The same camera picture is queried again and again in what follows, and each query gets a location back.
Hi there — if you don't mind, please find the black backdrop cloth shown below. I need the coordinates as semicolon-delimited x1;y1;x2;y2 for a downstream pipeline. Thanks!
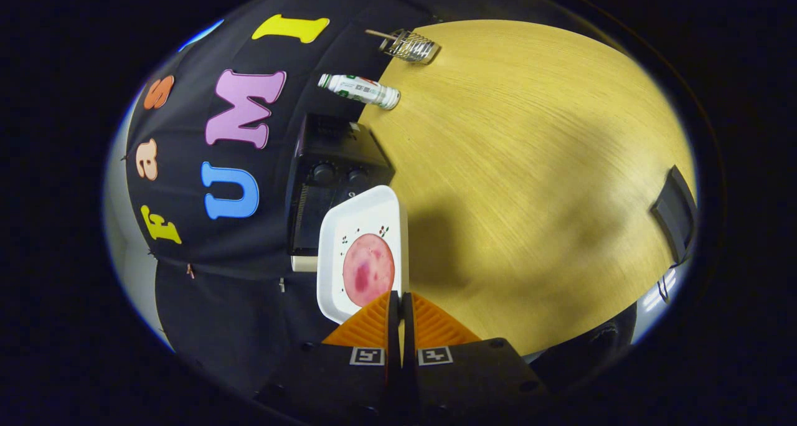
125;0;449;402

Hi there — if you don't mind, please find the black chair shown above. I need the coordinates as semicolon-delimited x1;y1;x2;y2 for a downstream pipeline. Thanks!
651;164;698;265

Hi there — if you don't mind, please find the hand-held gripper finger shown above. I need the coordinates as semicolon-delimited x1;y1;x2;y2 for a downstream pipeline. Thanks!
402;292;552;424
255;291;402;424

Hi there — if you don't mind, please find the black toaster oven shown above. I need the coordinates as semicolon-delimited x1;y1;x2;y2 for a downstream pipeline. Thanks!
285;113;394;272

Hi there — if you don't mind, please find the white square plate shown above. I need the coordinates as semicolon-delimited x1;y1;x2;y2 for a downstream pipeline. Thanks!
316;185;410;324

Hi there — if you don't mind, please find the pink round ham slice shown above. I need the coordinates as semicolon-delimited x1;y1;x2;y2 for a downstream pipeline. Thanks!
342;233;396;308

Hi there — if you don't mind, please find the metal wire holder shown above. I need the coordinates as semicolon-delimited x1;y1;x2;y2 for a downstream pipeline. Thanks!
380;29;441;65

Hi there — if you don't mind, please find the white plastic bottle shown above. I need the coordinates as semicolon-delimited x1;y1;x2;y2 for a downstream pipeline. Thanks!
318;73;401;110

